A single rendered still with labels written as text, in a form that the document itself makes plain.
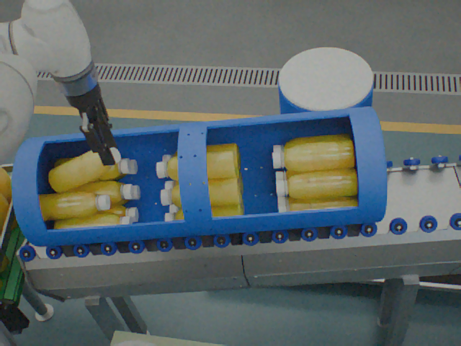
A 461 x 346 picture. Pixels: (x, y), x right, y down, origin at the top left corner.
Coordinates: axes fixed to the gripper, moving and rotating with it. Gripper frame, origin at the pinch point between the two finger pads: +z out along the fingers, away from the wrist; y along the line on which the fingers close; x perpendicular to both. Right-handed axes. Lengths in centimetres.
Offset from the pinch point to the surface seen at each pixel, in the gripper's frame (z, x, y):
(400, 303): 75, -74, -9
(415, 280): 62, -77, -8
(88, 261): 32.0, 13.3, -11.1
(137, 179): 24.9, -0.1, 9.8
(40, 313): 120, 67, 18
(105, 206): 13.6, 3.5, -7.0
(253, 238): 27.8, -31.8, -10.5
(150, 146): 16.3, -5.7, 13.9
